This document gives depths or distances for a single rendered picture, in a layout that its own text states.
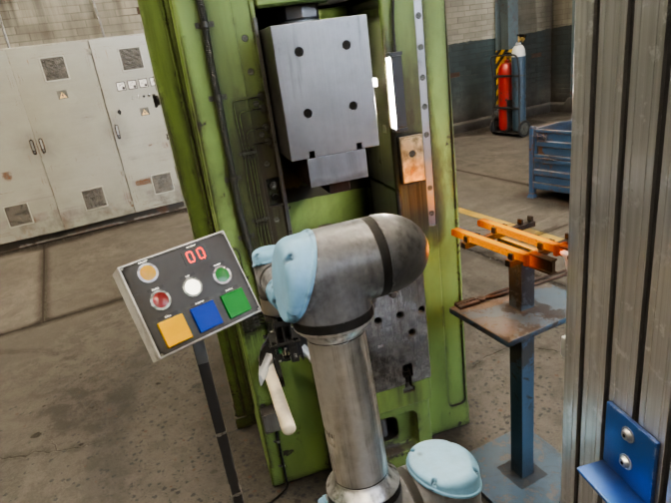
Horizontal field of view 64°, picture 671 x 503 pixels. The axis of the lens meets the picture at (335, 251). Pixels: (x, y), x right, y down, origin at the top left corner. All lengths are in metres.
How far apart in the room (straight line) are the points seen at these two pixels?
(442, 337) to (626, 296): 1.74
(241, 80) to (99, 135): 5.10
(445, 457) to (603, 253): 0.46
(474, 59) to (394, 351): 8.20
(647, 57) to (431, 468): 0.65
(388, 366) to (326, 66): 1.07
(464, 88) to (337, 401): 9.11
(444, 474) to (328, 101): 1.18
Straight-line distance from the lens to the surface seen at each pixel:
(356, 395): 0.78
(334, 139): 1.74
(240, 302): 1.65
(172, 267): 1.62
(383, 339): 1.96
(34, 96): 6.78
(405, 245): 0.72
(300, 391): 2.21
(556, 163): 5.54
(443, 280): 2.22
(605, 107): 0.60
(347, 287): 0.70
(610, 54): 0.59
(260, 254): 1.17
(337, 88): 1.73
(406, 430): 2.29
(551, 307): 1.98
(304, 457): 2.40
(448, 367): 2.42
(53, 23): 7.46
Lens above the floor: 1.69
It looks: 21 degrees down
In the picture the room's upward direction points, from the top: 8 degrees counter-clockwise
